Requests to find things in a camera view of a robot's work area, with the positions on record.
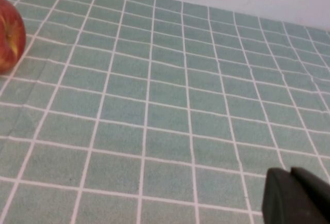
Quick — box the dull red apple with sticker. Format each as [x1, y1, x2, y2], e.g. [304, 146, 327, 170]
[0, 0, 27, 75]

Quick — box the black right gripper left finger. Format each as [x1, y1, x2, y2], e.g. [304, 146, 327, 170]
[261, 167, 323, 224]

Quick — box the green checked tablecloth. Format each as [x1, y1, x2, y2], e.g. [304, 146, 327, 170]
[0, 0, 330, 224]

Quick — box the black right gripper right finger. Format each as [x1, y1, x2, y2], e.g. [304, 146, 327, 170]
[290, 166, 330, 224]

